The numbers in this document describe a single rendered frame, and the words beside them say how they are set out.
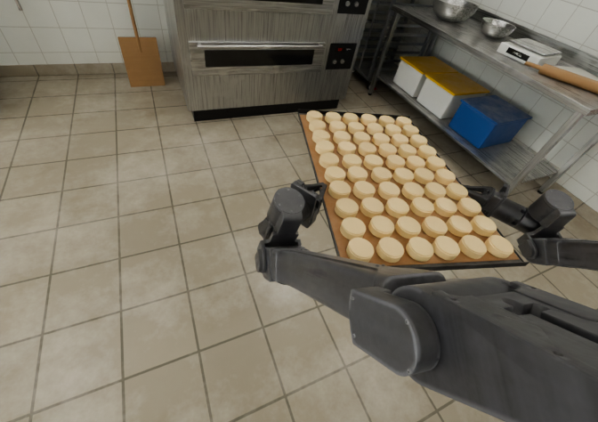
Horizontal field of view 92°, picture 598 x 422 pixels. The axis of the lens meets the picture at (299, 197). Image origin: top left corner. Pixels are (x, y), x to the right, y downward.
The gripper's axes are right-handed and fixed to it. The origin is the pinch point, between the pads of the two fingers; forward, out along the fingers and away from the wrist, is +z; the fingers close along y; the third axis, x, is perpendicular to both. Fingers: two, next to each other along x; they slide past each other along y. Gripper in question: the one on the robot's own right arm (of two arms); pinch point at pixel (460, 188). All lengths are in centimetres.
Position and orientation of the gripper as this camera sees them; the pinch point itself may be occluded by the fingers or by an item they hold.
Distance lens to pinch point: 87.9
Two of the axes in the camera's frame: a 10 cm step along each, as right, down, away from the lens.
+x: -6.0, 5.0, -6.2
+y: 1.3, -7.0, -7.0
